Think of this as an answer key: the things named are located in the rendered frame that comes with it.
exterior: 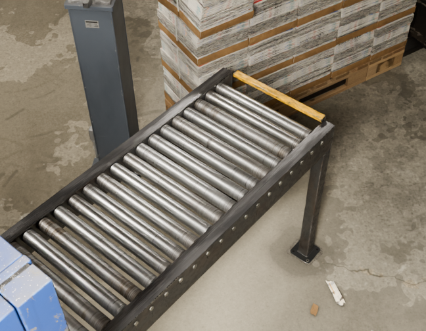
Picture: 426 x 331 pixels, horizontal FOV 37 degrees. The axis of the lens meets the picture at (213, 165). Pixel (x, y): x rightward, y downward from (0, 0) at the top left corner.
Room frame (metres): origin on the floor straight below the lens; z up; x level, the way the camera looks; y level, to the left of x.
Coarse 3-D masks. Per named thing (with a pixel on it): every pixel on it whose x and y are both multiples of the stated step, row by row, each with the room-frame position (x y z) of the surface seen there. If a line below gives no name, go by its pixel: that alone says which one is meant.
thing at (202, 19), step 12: (192, 0) 2.31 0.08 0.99; (204, 0) 2.24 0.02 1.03; (216, 0) 2.28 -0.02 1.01; (228, 0) 2.32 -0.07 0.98; (240, 0) 2.36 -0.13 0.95; (252, 0) 2.41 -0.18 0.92; (192, 12) 2.31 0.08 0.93; (204, 12) 2.26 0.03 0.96; (216, 12) 2.30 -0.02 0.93; (228, 12) 2.34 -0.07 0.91; (240, 12) 2.38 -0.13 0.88; (204, 24) 2.28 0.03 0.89; (216, 24) 2.31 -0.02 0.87
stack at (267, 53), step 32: (256, 0) 2.56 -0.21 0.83; (288, 0) 2.63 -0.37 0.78; (320, 0) 2.74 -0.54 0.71; (160, 32) 2.66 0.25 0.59; (192, 32) 2.39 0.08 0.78; (224, 32) 2.43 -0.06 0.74; (256, 32) 2.53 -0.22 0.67; (288, 32) 2.63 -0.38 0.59; (320, 32) 2.74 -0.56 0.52; (352, 32) 2.88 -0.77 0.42; (192, 64) 2.40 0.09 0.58; (224, 64) 2.44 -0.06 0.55; (256, 64) 2.54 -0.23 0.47; (320, 64) 2.77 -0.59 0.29; (256, 96) 2.55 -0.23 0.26; (320, 96) 2.81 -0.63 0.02
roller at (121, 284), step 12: (48, 228) 1.28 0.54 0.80; (60, 228) 1.28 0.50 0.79; (60, 240) 1.23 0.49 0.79; (72, 240) 1.23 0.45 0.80; (72, 252) 1.19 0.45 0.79; (84, 252) 1.18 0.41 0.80; (84, 264) 1.15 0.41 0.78; (96, 264) 1.13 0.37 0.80; (108, 276) 1.09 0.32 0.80; (120, 276) 1.09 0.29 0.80; (120, 288) 1.05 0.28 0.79; (132, 288) 1.04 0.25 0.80
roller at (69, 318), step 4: (64, 312) 0.97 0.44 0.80; (64, 316) 0.95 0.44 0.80; (68, 316) 0.95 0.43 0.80; (68, 320) 0.94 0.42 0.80; (72, 320) 0.94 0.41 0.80; (76, 320) 0.94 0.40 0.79; (68, 324) 0.93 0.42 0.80; (72, 324) 0.92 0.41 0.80; (76, 324) 0.93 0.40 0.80; (80, 324) 0.93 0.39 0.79; (72, 328) 0.91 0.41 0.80; (76, 328) 0.91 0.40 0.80; (80, 328) 0.91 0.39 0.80; (84, 328) 0.91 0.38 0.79
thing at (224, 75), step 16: (208, 80) 2.02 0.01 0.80; (224, 80) 2.03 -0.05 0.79; (192, 96) 1.92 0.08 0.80; (176, 112) 1.83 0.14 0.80; (144, 128) 1.74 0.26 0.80; (160, 128) 1.75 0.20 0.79; (128, 144) 1.66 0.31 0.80; (112, 160) 1.58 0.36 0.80; (144, 160) 1.67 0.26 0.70; (80, 176) 1.50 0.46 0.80; (96, 176) 1.50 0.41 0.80; (112, 176) 1.55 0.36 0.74; (64, 192) 1.43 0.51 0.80; (80, 192) 1.44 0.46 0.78; (48, 208) 1.36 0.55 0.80; (16, 224) 1.29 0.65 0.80; (32, 224) 1.29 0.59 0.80; (16, 240) 1.24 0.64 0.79
